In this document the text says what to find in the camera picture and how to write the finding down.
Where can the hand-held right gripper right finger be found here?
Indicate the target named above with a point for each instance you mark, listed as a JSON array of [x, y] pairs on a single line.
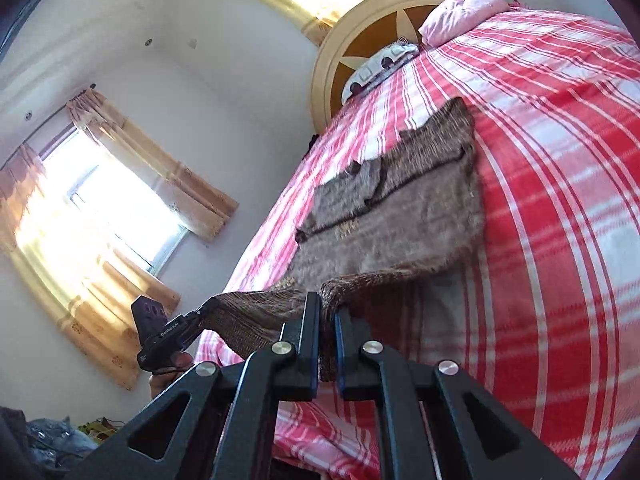
[[350, 360]]

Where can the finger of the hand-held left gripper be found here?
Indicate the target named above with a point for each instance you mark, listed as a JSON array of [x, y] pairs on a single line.
[[205, 310]]

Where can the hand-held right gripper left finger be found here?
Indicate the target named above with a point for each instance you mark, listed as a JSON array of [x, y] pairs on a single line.
[[307, 340]]

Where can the brown knitted sweater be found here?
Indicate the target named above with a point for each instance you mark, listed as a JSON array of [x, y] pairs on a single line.
[[400, 220]]

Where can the pile of clothes on floor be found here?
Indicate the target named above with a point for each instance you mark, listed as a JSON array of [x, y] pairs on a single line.
[[60, 442]]

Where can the person's left hand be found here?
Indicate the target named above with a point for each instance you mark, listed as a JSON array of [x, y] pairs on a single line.
[[182, 359]]

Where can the yellow side window curtain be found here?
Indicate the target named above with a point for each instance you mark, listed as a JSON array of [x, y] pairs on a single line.
[[90, 310], [175, 175]]

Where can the yellow green floor clutter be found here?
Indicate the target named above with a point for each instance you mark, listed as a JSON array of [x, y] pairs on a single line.
[[100, 427]]

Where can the side window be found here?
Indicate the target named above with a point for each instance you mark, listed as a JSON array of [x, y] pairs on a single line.
[[125, 220]]

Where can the dark cloth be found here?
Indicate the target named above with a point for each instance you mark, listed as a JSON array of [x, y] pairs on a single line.
[[312, 142]]

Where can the white patterned pillow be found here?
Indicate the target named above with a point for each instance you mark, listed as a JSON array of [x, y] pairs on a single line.
[[370, 70]]

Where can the red plaid bed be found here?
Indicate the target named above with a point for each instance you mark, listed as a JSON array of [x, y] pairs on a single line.
[[550, 160]]

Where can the cream wooden headboard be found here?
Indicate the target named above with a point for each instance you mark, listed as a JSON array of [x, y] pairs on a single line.
[[380, 30]]

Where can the pink pillow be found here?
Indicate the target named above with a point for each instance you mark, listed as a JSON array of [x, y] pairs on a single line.
[[460, 10]]

